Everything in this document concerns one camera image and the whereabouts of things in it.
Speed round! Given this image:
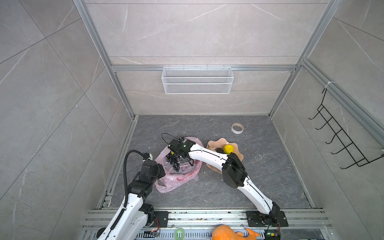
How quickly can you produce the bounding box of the dark purple grape bunch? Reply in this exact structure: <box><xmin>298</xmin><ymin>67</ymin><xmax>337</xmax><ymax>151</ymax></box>
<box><xmin>166</xmin><ymin>152</ymin><xmax>180</xmax><ymax>172</ymax></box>

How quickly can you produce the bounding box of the pink plastic bag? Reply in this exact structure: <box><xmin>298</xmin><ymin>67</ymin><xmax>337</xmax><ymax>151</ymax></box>
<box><xmin>154</xmin><ymin>147</ymin><xmax>203</xmax><ymax>193</ymax></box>

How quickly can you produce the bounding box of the yellow lemon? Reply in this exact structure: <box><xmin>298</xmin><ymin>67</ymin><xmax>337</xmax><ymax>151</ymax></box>
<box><xmin>223</xmin><ymin>144</ymin><xmax>235</xmax><ymax>155</ymax></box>

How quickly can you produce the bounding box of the beige flower-shaped plate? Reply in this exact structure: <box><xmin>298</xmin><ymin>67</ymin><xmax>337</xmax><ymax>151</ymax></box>
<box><xmin>207</xmin><ymin>138</ymin><xmax>244</xmax><ymax>162</ymax></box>

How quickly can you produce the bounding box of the dark avocado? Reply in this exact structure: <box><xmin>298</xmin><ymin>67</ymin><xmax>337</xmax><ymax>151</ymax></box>
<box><xmin>216</xmin><ymin>148</ymin><xmax>225</xmax><ymax>154</ymax></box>

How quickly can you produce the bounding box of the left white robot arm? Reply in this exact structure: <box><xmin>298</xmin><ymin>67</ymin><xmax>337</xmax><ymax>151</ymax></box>
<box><xmin>97</xmin><ymin>160</ymin><xmax>165</xmax><ymax>240</ymax></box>

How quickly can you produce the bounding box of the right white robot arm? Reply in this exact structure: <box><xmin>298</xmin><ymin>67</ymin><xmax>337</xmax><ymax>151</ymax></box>
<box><xmin>168</xmin><ymin>140</ymin><xmax>280</xmax><ymax>224</ymax></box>

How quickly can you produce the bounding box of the white tape roll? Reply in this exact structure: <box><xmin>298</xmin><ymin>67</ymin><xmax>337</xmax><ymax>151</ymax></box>
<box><xmin>231</xmin><ymin>123</ymin><xmax>244</xmax><ymax>135</ymax></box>

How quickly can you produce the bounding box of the green tape roll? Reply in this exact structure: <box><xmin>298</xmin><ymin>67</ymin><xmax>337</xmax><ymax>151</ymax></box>
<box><xmin>174</xmin><ymin>228</ymin><xmax>186</xmax><ymax>240</ymax></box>

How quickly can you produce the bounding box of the orange plush toy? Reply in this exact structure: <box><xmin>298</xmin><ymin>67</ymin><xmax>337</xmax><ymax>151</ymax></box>
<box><xmin>212</xmin><ymin>225</ymin><xmax>261</xmax><ymax>240</ymax></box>

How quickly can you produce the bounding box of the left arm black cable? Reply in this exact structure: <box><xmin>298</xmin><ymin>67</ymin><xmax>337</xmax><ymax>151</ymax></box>
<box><xmin>123</xmin><ymin>149</ymin><xmax>151</xmax><ymax>208</ymax></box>

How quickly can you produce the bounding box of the white wire mesh basket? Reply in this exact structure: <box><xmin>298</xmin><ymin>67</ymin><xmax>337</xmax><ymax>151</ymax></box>
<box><xmin>162</xmin><ymin>67</ymin><xmax>234</xmax><ymax>95</ymax></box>

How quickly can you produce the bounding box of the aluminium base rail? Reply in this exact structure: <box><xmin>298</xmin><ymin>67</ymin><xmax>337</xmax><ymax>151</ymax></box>
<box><xmin>83</xmin><ymin>208</ymin><xmax>334</xmax><ymax>240</ymax></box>

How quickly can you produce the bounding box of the black wire hook rack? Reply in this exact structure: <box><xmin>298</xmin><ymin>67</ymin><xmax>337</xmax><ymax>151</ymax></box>
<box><xmin>309</xmin><ymin>88</ymin><xmax>384</xmax><ymax>170</ymax></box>

